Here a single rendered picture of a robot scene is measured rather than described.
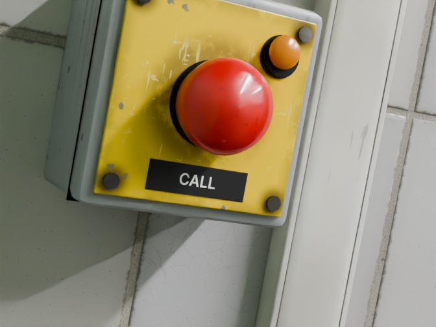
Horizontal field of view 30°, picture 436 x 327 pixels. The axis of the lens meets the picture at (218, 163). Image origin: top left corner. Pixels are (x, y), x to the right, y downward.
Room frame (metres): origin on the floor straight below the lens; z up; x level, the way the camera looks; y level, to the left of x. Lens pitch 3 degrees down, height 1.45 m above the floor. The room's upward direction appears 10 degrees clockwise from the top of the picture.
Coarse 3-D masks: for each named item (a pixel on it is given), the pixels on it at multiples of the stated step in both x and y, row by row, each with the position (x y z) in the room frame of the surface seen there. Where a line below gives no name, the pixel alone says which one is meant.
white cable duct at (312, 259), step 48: (336, 0) 0.43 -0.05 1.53; (384, 0) 0.44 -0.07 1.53; (336, 48) 0.43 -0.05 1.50; (384, 48) 0.45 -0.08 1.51; (336, 96) 0.44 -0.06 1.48; (384, 96) 0.45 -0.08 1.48; (336, 144) 0.44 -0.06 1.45; (336, 192) 0.44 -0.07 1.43; (288, 240) 0.43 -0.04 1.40; (336, 240) 0.44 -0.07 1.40; (288, 288) 0.43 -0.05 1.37; (336, 288) 0.45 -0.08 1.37
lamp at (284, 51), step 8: (280, 40) 0.35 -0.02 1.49; (288, 40) 0.35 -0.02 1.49; (296, 40) 0.35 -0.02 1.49; (272, 48) 0.35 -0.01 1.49; (280, 48) 0.35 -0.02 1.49; (288, 48) 0.35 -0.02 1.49; (296, 48) 0.35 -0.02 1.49; (272, 56) 0.35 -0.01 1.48; (280, 56) 0.35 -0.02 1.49; (288, 56) 0.35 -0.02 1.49; (296, 56) 0.35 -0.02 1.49; (280, 64) 0.35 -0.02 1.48; (288, 64) 0.35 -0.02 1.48
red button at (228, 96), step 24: (192, 72) 0.33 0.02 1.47; (216, 72) 0.32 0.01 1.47; (240, 72) 0.32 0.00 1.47; (192, 96) 0.32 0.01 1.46; (216, 96) 0.32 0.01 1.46; (240, 96) 0.32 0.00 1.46; (264, 96) 0.33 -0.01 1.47; (192, 120) 0.32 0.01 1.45; (216, 120) 0.32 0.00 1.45; (240, 120) 0.32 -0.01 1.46; (264, 120) 0.33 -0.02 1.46; (216, 144) 0.32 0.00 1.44; (240, 144) 0.33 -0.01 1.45
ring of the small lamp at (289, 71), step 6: (276, 36) 0.36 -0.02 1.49; (270, 42) 0.35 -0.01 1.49; (264, 48) 0.35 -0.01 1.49; (264, 54) 0.35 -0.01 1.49; (264, 60) 0.35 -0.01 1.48; (270, 60) 0.35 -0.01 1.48; (264, 66) 0.35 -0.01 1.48; (270, 66) 0.35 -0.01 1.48; (294, 66) 0.36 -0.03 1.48; (270, 72) 0.35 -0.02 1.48; (276, 72) 0.36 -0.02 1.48; (282, 72) 0.36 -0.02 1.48; (288, 72) 0.36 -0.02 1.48; (276, 78) 0.36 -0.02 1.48; (282, 78) 0.36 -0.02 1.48
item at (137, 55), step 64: (128, 0) 0.33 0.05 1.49; (192, 0) 0.34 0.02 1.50; (256, 0) 0.36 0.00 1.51; (64, 64) 0.38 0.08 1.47; (128, 64) 0.33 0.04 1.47; (192, 64) 0.34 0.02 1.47; (256, 64) 0.35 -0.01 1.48; (64, 128) 0.36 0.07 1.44; (128, 128) 0.33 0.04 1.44; (128, 192) 0.33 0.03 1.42; (192, 192) 0.35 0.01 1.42; (256, 192) 0.36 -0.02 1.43
